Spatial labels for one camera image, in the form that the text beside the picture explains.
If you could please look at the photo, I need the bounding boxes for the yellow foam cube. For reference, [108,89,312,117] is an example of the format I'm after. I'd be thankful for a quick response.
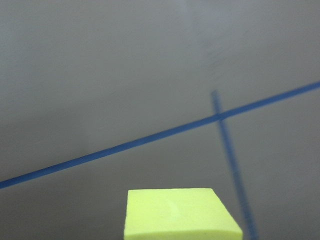
[123,188,244,240]

